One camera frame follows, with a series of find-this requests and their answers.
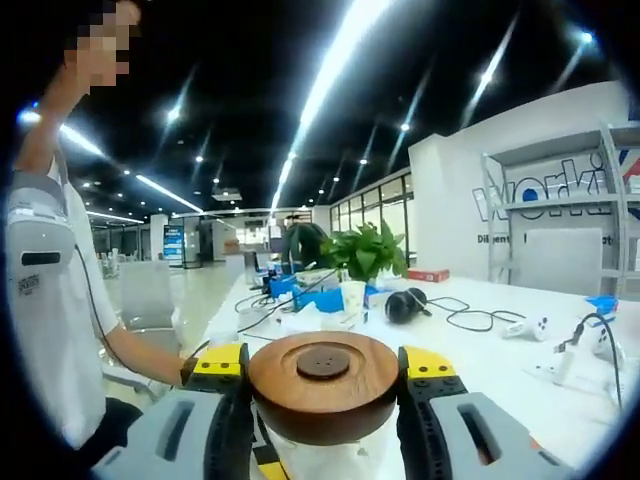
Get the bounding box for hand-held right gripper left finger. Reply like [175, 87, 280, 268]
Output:
[91, 341, 259, 480]

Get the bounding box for person's legs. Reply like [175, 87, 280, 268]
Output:
[79, 397, 146, 466]

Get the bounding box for white paper cup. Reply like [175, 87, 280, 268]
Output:
[339, 280, 369, 324]

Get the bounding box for brown wooden lid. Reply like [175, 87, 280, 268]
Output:
[248, 330, 401, 446]

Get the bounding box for flat red box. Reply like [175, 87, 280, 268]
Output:
[407, 267, 450, 282]

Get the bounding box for person's upper body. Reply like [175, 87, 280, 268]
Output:
[4, 49, 126, 451]

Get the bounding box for blue standing banner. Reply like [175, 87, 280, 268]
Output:
[163, 223, 186, 266]

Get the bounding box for thin black cable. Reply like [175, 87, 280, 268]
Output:
[419, 295, 526, 332]

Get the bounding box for grey white chair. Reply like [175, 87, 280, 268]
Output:
[118, 259, 182, 346]

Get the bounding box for thick black cable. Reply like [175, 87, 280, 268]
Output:
[552, 312, 626, 406]

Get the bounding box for clear glass coffee can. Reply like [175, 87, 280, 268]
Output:
[254, 419, 406, 480]

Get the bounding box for black round device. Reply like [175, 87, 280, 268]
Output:
[384, 288, 429, 324]

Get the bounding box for white chest device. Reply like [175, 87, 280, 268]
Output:
[5, 169, 84, 321]

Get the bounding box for white table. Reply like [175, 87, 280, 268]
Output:
[189, 272, 640, 480]

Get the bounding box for green potted plant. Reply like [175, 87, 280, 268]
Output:
[319, 219, 409, 286]

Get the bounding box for grey board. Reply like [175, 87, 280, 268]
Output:
[522, 227, 604, 296]

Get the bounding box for black device cable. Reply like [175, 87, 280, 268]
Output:
[73, 244, 132, 374]

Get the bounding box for blue white box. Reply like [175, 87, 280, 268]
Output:
[584, 294, 621, 316]

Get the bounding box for long ceiling light strip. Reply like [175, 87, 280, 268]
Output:
[269, 0, 396, 214]

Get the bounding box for white charger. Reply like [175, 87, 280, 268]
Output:
[552, 344, 576, 386]

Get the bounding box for white game controller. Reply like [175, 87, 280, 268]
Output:
[504, 312, 551, 344]
[589, 327, 626, 361]

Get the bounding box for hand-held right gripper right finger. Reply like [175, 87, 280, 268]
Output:
[396, 343, 576, 480]

